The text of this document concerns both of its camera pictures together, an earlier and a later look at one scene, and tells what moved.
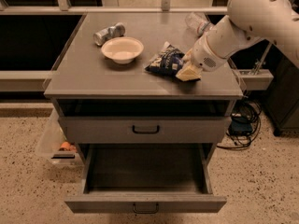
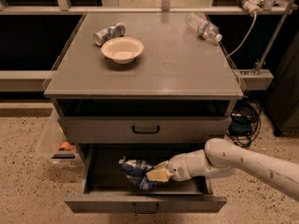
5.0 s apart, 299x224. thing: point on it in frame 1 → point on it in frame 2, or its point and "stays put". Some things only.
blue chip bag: [167, 61] → [135, 170]
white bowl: [122, 49] stays put
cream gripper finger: [189, 73] → [161, 175]
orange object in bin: [66, 145] stays put
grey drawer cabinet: [116, 84] stays put
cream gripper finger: [189, 55] → [163, 165]
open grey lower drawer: [147, 178] stays put
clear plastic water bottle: [198, 21] stays put
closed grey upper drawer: [144, 130] stays put
